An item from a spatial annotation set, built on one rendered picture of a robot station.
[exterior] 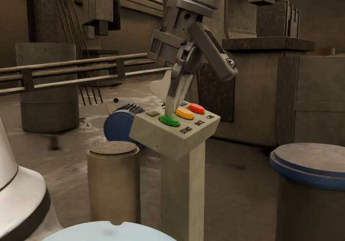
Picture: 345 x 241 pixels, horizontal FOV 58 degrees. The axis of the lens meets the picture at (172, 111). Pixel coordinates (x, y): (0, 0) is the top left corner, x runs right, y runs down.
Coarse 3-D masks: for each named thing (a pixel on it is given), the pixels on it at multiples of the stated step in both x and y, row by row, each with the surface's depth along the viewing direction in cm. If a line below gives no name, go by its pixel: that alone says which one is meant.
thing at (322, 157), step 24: (288, 144) 107; (312, 144) 107; (288, 168) 87; (312, 168) 83; (336, 168) 83; (288, 192) 92; (312, 192) 86; (336, 192) 83; (288, 216) 93; (312, 216) 87; (336, 216) 84; (288, 240) 94; (312, 240) 88; (336, 240) 86
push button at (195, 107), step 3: (189, 105) 74; (192, 105) 73; (195, 105) 74; (198, 105) 75; (189, 108) 73; (192, 108) 72; (195, 108) 72; (198, 108) 72; (201, 108) 73; (195, 111) 72; (198, 111) 72; (201, 111) 72
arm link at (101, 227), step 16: (80, 224) 21; (96, 224) 22; (128, 224) 22; (48, 240) 19; (64, 240) 19; (80, 240) 20; (96, 240) 20; (112, 240) 20; (128, 240) 20; (144, 240) 20; (160, 240) 21; (176, 240) 21
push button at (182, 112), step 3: (180, 108) 68; (183, 108) 68; (177, 111) 66; (180, 111) 66; (183, 111) 66; (186, 111) 67; (189, 111) 68; (180, 114) 66; (183, 114) 65; (186, 114) 66; (189, 114) 66; (192, 114) 67; (186, 117) 66; (189, 117) 66; (192, 117) 67
